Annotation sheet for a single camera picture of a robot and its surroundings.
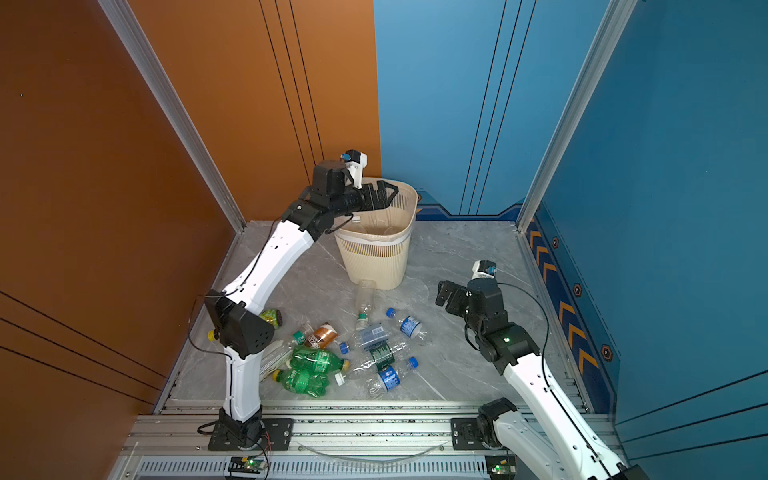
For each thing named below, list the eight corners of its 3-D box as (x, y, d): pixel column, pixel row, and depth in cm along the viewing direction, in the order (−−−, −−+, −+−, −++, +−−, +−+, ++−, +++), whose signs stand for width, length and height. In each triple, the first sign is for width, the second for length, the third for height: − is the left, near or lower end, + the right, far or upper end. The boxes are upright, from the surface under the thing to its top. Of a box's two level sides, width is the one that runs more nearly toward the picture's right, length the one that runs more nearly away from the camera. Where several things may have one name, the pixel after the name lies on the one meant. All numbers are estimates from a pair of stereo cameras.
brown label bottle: (308, 346, 89) (304, 340, 86) (328, 326, 94) (325, 319, 90) (321, 357, 87) (317, 351, 83) (340, 336, 91) (338, 329, 88)
